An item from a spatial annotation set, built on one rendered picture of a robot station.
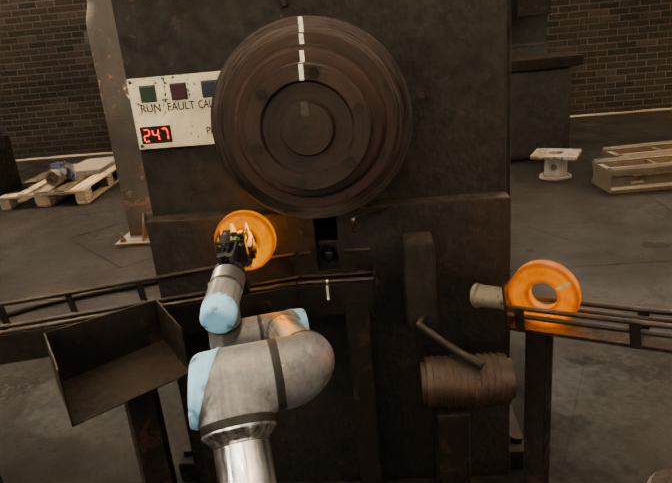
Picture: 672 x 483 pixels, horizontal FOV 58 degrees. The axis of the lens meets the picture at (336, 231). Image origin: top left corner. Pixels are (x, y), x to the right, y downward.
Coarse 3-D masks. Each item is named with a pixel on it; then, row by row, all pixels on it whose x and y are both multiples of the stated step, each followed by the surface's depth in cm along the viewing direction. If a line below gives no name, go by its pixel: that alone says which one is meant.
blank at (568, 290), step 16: (528, 272) 137; (544, 272) 135; (560, 272) 133; (512, 288) 141; (528, 288) 139; (560, 288) 134; (576, 288) 133; (512, 304) 142; (528, 304) 140; (544, 304) 141; (560, 304) 136; (576, 304) 134; (528, 320) 141
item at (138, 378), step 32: (96, 320) 145; (128, 320) 149; (160, 320) 152; (64, 352) 142; (96, 352) 146; (128, 352) 151; (160, 352) 149; (64, 384) 142; (96, 384) 140; (128, 384) 138; (160, 384) 136; (128, 416) 144; (160, 448) 147; (160, 480) 149
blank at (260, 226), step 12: (228, 216) 153; (240, 216) 152; (252, 216) 152; (228, 228) 154; (240, 228) 153; (252, 228) 153; (264, 228) 153; (264, 240) 154; (264, 252) 155; (252, 264) 156; (264, 264) 156
